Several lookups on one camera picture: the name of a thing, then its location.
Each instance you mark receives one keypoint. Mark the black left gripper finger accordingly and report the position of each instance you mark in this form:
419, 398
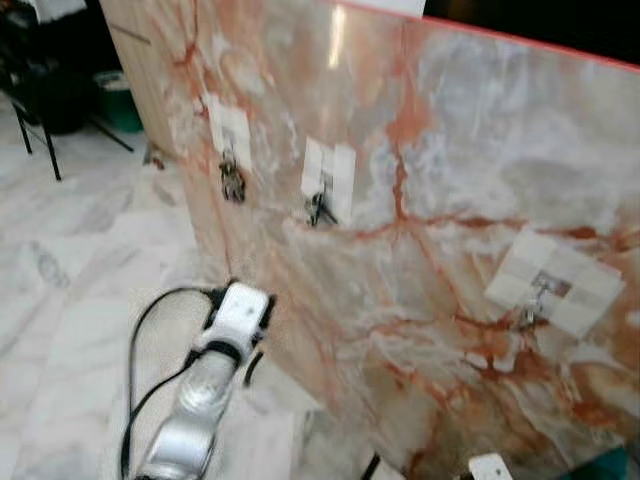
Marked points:
268, 310

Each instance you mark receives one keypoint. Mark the metal key bunch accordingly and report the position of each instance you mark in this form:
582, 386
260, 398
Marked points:
233, 183
320, 209

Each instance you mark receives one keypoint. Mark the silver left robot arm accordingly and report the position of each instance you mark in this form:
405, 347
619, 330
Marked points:
195, 410

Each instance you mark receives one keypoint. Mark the white adhesive metal hook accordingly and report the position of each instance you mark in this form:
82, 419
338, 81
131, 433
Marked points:
335, 170
230, 122
570, 300

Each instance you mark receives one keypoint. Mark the black curved table foot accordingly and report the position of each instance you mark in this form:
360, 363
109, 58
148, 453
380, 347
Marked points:
370, 467

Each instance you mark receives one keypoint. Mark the marble table top red edge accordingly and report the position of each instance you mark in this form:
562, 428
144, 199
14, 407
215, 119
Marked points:
450, 150

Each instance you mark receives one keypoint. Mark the teal plastic item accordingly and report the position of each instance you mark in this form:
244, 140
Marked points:
605, 466

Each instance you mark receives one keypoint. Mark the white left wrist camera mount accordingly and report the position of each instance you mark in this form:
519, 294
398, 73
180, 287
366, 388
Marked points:
240, 315

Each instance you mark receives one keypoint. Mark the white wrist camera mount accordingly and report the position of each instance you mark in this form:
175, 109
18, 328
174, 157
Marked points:
240, 315
490, 468

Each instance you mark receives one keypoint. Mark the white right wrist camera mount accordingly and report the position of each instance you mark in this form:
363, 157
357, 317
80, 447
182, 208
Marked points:
490, 468

